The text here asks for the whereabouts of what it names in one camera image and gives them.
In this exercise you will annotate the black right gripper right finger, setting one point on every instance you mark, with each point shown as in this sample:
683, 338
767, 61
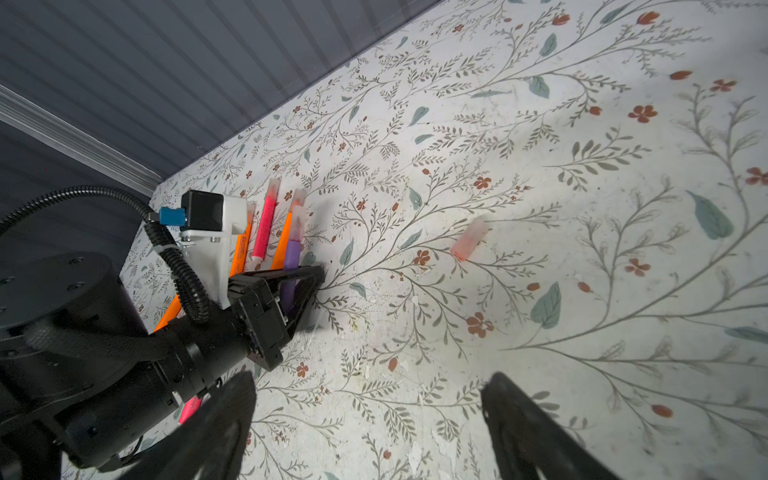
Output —
527, 443

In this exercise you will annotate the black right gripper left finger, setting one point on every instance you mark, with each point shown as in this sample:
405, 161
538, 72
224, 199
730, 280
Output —
211, 444

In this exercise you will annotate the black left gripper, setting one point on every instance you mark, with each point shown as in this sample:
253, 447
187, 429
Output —
254, 325

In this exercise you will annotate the pink marker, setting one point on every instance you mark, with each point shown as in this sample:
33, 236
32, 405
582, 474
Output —
189, 409
265, 221

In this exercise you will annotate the purple marker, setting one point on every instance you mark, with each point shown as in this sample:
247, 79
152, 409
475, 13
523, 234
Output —
292, 255

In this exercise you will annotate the translucent pink pen cap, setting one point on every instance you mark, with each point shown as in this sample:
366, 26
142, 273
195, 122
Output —
470, 238

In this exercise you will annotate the lone orange marker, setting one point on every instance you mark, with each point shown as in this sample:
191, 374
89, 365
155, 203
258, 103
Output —
172, 312

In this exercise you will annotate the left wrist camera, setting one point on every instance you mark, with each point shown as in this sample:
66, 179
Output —
209, 224

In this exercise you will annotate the aluminium left corner post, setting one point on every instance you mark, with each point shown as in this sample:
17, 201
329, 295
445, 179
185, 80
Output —
63, 137

